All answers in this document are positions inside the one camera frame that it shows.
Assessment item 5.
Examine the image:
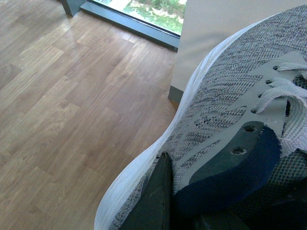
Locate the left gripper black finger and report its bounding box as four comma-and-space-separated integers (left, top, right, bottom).
120, 152, 172, 230

